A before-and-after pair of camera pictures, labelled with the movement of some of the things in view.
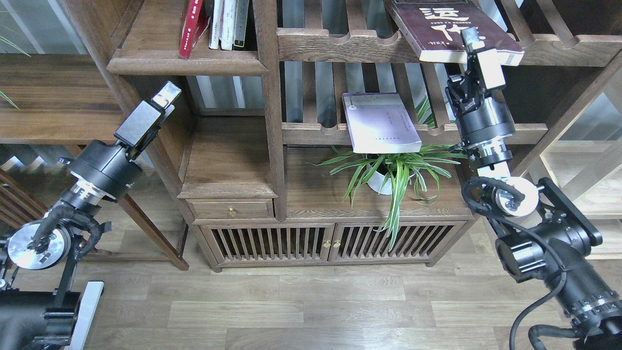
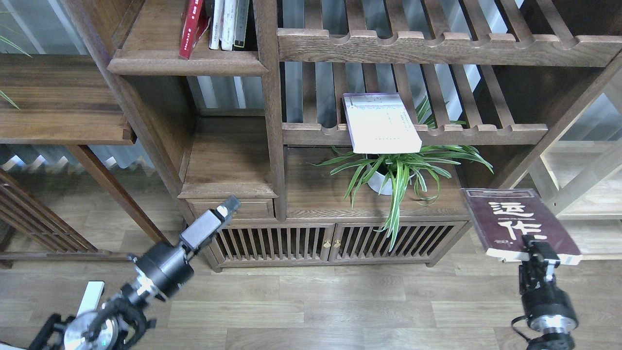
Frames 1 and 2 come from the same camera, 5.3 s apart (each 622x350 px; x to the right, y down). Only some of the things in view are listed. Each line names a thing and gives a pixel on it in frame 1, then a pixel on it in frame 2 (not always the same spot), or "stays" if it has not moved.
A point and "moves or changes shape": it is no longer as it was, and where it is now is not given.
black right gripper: x=479 y=117 -> x=546 y=306
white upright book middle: x=227 y=36 stays
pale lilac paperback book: x=380 y=122 stays
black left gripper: x=111 y=167 -> x=163 y=269
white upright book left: x=215 y=24 stays
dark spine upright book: x=241 y=20 stays
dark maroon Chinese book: x=435 y=27 moves or changes shape
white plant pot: x=374 y=180 stays
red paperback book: x=195 y=19 stays
